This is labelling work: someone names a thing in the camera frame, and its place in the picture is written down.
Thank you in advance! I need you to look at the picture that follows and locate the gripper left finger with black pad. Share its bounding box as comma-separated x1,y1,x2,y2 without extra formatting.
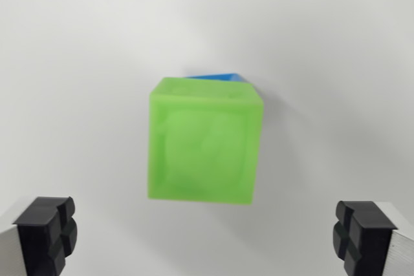
0,196,79,276

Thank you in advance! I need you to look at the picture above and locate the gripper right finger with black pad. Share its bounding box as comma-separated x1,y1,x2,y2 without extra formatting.
332,200,414,276

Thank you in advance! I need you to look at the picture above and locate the green embossed cube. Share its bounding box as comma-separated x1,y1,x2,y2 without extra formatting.
147,76,265,206

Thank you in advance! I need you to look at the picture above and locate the blue embossed cube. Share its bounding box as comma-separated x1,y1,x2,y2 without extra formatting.
184,71,256,88

